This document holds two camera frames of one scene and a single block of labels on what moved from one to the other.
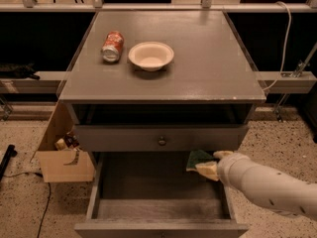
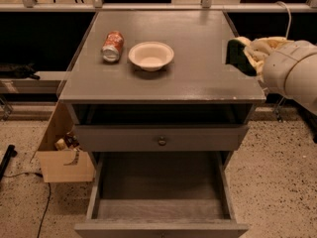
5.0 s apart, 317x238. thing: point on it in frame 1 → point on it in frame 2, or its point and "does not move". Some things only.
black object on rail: (25, 70) does not move
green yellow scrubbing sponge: (196, 157) → (237, 56)
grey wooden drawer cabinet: (149, 89) does not move
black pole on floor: (10, 153) does not move
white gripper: (227, 167) → (276, 67)
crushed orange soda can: (112, 46) does not move
